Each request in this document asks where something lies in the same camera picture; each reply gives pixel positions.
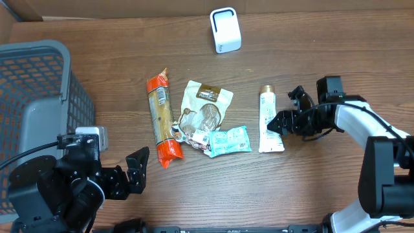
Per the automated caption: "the white tube with gold cap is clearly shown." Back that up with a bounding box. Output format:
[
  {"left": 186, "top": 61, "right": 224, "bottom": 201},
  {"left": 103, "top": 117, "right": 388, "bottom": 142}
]
[{"left": 258, "top": 85, "right": 285, "bottom": 153}]

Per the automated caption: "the orange biscuit pack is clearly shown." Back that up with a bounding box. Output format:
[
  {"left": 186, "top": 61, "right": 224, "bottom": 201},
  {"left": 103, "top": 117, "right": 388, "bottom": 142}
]
[{"left": 146, "top": 68, "right": 184, "bottom": 168}]

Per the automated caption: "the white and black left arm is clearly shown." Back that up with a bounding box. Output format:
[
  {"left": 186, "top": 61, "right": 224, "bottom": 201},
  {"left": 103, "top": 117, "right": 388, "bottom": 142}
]
[{"left": 8, "top": 133, "right": 149, "bottom": 232}]

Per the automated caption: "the grey plastic shopping basket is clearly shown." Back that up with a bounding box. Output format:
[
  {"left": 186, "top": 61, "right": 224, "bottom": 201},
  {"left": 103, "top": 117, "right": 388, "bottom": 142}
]
[{"left": 0, "top": 39, "right": 96, "bottom": 224}]

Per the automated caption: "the teal snack packet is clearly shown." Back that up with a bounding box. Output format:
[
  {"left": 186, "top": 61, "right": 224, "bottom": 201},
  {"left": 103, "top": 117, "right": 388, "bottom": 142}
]
[{"left": 208, "top": 126, "right": 252, "bottom": 158}]

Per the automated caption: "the beige brown snack pouch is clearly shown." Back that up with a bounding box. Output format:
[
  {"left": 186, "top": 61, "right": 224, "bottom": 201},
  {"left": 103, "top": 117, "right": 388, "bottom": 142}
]
[{"left": 171, "top": 80, "right": 234, "bottom": 155}]

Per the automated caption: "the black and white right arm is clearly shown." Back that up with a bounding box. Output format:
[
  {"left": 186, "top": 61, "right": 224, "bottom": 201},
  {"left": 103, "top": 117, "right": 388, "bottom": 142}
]
[{"left": 267, "top": 76, "right": 413, "bottom": 233}]

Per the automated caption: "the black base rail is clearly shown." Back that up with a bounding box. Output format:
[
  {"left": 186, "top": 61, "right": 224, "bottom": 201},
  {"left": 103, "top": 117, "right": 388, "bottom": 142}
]
[{"left": 91, "top": 218, "right": 333, "bottom": 233}]

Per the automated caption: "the white barcode scanner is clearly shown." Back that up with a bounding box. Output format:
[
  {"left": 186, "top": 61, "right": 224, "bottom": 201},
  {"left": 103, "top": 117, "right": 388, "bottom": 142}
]
[{"left": 210, "top": 7, "right": 242, "bottom": 54}]

